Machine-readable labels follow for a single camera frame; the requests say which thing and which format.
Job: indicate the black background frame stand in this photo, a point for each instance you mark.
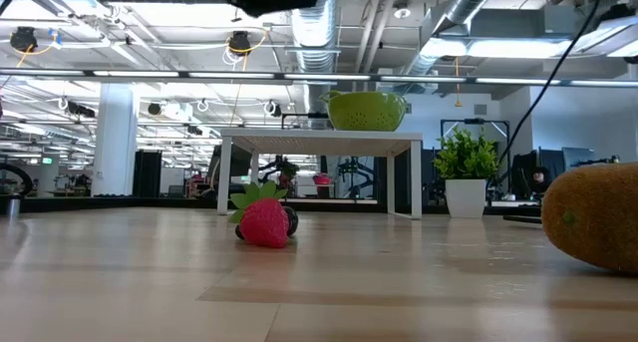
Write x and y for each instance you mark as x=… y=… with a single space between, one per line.
x=473 y=120

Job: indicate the long ceiling light strip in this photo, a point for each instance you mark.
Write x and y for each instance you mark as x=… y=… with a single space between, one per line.
x=134 y=74

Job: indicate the black cabinet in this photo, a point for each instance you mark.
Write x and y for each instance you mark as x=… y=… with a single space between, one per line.
x=147 y=172

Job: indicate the white perforated shelf riser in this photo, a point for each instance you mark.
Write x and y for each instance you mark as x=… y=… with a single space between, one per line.
x=324 y=142

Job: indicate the black background robot rig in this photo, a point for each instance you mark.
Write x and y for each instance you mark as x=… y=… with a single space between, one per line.
x=356 y=175

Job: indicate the tiny toy blackberry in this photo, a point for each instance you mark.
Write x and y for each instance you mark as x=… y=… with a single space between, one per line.
x=239 y=232

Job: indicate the black background monitor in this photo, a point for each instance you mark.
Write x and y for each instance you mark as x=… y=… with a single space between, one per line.
x=523 y=170

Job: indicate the white pillar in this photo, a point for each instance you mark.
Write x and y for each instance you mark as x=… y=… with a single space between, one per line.
x=114 y=142

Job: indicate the red background object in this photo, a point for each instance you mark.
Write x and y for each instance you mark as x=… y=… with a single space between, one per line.
x=321 y=179

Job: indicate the black aluminium table frame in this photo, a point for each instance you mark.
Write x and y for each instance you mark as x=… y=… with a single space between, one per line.
x=99 y=202

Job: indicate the silver ventilation duct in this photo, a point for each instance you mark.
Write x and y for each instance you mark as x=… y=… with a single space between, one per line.
x=448 y=13
x=314 y=33

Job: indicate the small potted green plant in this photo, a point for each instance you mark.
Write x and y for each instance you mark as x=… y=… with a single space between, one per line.
x=466 y=172

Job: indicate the green plastic colander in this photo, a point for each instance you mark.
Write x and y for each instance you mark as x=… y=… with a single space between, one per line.
x=364 y=112

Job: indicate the person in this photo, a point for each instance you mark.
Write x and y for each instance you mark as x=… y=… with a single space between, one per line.
x=541 y=180

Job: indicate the red toy strawberry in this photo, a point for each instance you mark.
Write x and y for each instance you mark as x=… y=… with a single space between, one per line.
x=264 y=225

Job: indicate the brown toy kiwi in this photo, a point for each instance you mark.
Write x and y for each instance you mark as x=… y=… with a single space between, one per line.
x=593 y=217

